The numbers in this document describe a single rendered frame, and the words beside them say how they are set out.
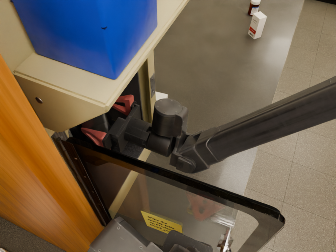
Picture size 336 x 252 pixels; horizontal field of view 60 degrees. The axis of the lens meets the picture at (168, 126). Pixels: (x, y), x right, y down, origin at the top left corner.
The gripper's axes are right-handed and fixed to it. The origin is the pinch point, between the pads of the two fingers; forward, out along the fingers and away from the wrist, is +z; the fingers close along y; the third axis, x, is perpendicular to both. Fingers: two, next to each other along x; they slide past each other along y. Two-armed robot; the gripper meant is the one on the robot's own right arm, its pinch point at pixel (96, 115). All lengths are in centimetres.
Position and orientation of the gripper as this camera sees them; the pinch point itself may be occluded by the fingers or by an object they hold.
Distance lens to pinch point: 70.8
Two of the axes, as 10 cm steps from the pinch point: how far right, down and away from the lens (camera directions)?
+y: -4.1, 7.4, -5.4
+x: -0.3, 5.8, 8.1
